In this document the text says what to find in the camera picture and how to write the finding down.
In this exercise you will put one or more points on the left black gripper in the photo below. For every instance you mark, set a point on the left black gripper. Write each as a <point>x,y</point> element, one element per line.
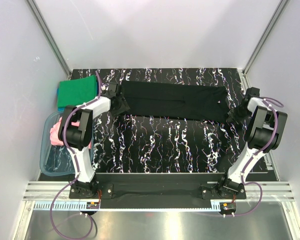
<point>123,108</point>

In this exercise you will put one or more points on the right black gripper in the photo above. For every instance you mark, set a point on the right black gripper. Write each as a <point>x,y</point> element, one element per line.
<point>232,114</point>

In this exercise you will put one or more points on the black t shirt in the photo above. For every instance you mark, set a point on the black t shirt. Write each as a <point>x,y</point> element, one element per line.
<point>191,102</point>

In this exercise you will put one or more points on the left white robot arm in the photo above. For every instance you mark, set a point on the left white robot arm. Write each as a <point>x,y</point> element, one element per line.
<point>76,133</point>

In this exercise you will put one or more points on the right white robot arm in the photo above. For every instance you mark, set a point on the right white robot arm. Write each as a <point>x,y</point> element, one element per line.
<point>263,134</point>

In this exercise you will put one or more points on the folded green t shirt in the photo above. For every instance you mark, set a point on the folded green t shirt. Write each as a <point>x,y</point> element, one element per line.
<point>76,93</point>

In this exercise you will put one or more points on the folded blue t shirt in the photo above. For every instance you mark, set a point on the folded blue t shirt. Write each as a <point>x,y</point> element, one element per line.
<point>58,108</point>

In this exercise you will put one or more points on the pink t shirt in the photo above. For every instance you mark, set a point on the pink t shirt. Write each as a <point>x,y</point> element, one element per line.
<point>54,139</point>

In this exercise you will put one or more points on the clear blue plastic bin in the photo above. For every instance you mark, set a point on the clear blue plastic bin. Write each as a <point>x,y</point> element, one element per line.
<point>55,160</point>

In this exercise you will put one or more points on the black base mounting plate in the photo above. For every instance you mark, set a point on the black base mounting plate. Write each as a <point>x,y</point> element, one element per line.
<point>206,186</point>

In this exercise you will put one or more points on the right aluminium frame post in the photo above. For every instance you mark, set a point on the right aluminium frame post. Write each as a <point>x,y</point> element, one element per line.
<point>279,10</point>

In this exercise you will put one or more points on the aluminium frame post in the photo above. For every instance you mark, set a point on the aluminium frame post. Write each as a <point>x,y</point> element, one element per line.
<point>279,10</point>
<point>48,36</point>

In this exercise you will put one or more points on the white slotted cable duct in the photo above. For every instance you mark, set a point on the white slotted cable duct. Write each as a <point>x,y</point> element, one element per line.
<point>109,206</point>

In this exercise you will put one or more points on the left aluminium frame post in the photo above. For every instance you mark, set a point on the left aluminium frame post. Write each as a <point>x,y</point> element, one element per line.
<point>48,36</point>

